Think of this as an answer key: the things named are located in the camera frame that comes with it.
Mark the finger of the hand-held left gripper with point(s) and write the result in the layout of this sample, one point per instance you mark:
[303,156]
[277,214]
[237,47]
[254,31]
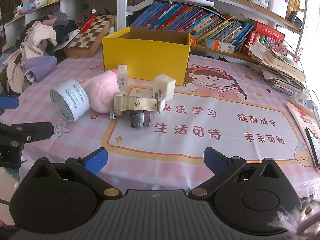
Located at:
[30,131]
[10,102]

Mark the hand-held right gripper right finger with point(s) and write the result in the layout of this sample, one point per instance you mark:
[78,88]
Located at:
[215,160]

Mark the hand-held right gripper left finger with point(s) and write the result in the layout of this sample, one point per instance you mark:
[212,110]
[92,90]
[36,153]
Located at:
[96,158]

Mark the grey purple toy car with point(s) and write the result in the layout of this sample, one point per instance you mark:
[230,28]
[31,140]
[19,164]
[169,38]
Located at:
[138,120]

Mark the pink plush toy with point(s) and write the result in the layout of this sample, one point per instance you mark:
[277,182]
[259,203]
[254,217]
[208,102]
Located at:
[102,92]

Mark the small white plastic case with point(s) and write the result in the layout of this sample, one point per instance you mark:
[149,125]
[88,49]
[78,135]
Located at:
[122,76]

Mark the white plug charger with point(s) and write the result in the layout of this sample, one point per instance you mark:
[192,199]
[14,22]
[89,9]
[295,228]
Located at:
[165,86]

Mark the yellow cardboard box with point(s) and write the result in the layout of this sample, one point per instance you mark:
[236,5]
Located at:
[145,57]

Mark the pink checked desktop cloth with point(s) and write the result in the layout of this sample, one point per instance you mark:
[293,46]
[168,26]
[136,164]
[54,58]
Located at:
[187,145]

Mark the lavender garment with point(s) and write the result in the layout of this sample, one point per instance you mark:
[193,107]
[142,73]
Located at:
[41,67]

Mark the white printed tape roll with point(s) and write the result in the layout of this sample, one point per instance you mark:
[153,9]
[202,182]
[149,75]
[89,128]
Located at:
[75,97]

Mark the white elongated plastic gadget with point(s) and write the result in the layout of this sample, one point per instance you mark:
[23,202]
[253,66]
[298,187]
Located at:
[135,103]

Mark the pile of clothes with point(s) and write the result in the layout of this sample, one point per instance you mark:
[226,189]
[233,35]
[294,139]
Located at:
[37,35]

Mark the pink booklet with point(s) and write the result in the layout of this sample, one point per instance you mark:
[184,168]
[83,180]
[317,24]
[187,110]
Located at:
[300,120]

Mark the black phone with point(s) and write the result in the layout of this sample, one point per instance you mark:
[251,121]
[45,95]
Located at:
[313,147]

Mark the wooden chessboard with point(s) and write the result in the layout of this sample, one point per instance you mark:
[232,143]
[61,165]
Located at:
[90,35]

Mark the white power strip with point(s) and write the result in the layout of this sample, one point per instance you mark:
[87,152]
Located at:
[303,100]

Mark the red tassel ornament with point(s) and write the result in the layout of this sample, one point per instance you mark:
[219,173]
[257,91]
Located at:
[87,23]

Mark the stack of papers and books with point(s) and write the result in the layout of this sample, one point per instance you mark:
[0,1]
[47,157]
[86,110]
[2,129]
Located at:
[280,65]

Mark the red thick book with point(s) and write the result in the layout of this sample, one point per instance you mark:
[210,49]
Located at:
[267,31]

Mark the row of colourful books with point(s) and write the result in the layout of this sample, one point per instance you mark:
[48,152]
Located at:
[180,17]

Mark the white wooden bookshelf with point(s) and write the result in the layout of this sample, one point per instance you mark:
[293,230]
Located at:
[121,5]

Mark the thick white-paged book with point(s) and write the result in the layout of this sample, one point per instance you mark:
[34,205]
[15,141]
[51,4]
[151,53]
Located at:
[142,5]

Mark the white flat panel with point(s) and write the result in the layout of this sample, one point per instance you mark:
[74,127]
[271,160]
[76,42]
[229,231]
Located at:
[187,0]

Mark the white pen holder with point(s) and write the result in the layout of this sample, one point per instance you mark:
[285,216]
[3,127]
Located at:
[278,6]

